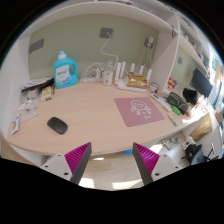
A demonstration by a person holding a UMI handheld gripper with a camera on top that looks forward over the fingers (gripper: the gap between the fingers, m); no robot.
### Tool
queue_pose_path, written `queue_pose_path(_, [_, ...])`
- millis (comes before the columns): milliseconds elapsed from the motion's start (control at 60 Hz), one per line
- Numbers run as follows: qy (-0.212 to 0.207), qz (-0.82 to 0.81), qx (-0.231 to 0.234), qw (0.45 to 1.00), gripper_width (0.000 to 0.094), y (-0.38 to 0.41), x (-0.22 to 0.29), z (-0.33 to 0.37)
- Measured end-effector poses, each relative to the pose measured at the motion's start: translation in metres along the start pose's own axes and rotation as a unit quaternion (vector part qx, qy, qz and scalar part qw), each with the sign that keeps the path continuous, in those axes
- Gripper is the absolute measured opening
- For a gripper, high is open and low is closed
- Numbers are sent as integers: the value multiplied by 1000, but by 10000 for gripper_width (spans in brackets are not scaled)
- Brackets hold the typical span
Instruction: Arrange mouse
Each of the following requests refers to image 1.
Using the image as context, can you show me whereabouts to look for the stack of printed booklets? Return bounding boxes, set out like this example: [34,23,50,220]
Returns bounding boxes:
[20,77,54,93]

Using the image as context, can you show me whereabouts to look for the gold foil bag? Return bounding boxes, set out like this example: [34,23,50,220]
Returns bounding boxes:
[125,71,148,89]

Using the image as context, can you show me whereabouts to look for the white shelf unit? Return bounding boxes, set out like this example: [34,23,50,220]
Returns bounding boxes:
[19,0,214,91]

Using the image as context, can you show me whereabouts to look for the small jar with silver lid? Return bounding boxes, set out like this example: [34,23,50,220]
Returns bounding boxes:
[148,82,159,94]

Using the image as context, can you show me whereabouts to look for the black monitor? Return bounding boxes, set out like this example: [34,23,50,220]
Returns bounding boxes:
[188,68,214,98]

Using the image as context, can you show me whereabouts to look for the small yellow box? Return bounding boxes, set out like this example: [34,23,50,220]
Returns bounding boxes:
[40,85,54,102]

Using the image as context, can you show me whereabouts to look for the white wall charger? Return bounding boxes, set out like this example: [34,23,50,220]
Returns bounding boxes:
[143,35,156,48]

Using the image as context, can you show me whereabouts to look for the white cable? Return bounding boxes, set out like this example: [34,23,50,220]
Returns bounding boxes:
[100,33,120,68]

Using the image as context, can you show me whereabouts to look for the black computer mouse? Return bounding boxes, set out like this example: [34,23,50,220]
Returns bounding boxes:
[46,116,69,135]

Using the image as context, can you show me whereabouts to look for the green flat case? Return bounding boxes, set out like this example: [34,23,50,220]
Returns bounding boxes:
[171,105,182,116]

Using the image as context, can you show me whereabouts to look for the white remote control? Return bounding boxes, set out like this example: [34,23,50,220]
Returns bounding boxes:
[149,92,173,112]

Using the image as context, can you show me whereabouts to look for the clear bottle with white label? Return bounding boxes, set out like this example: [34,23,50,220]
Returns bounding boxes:
[102,63,115,86]

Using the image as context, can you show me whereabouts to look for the grey wall socket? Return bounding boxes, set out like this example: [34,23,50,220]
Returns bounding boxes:
[99,27,114,39]

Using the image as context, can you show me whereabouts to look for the silver foil packet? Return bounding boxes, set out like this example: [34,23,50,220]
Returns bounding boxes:
[21,88,41,101]

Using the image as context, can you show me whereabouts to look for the green marker pen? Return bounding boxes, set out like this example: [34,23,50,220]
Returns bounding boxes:
[168,113,179,127]

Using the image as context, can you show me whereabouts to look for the pink mouse pad with drawing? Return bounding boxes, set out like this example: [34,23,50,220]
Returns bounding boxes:
[114,96,166,128]

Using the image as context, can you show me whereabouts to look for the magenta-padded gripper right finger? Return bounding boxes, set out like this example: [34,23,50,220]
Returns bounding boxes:
[132,142,183,186]

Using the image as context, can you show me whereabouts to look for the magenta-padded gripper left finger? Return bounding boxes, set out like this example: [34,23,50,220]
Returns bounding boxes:
[40,142,93,185]

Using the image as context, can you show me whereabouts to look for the grey blank wall plate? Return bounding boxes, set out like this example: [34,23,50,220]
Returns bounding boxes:
[28,37,45,54]

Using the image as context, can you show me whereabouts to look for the clear plastic bag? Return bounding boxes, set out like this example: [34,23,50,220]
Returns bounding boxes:
[16,98,39,123]

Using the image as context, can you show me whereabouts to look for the red and white figurine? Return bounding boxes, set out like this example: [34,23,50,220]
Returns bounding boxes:
[168,78,178,89]

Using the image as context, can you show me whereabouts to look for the white packet with yellow print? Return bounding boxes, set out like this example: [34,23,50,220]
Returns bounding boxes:
[9,113,22,136]

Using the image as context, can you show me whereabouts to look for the blue detergent bottle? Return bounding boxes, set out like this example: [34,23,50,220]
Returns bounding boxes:
[53,50,79,90]

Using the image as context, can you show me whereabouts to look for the white router with antennas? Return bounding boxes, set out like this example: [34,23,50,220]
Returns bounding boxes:
[114,60,153,93]

